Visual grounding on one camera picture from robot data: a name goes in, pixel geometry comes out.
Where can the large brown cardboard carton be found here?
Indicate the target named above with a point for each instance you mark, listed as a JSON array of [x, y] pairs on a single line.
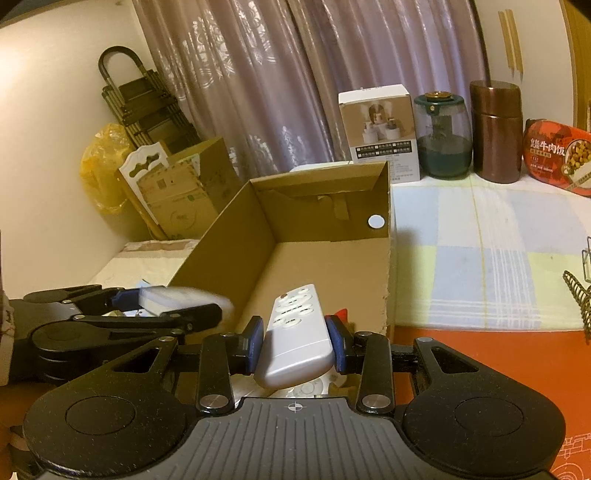
[[217, 175]]

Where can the red printed table mat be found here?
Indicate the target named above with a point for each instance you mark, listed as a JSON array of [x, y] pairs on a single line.
[[508, 350]]

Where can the brown metal canister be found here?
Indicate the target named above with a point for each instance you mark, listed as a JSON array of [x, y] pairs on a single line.
[[497, 134]]

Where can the clear plastic floss pick box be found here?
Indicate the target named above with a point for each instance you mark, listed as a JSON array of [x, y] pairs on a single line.
[[184, 297]]

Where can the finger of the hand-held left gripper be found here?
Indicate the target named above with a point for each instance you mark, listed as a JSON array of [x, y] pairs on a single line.
[[124, 301], [184, 319]]

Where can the white remote control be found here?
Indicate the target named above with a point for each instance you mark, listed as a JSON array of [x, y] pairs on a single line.
[[295, 337]]

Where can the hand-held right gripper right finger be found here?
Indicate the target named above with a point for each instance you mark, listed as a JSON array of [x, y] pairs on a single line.
[[334, 344]]

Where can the red oval food box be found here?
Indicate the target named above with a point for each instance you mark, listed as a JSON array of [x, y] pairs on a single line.
[[558, 157]]

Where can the green glass jar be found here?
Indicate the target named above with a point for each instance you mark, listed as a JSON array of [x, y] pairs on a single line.
[[443, 143]]

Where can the yellow plastic bag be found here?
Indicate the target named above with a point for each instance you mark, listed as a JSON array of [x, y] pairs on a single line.
[[101, 175]]

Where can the flattened printed cardboard carton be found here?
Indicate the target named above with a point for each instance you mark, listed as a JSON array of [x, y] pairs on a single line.
[[175, 198]]

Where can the brown cardboard box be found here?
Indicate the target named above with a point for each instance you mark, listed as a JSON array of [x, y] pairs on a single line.
[[314, 267]]

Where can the pale checkered tablecloth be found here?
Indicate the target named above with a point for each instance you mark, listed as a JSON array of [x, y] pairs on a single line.
[[485, 258]]

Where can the person's left hand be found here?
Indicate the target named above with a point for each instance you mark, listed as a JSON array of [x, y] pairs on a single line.
[[14, 415]]

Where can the white product box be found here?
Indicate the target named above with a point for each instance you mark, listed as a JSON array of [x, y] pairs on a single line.
[[378, 138]]

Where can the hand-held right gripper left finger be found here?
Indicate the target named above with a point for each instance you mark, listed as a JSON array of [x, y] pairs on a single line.
[[254, 344]]

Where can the mauve patterned curtain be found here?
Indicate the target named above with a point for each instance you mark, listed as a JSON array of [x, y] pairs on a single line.
[[277, 69]]

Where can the dark folding ladder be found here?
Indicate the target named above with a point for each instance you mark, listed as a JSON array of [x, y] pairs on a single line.
[[143, 106]]

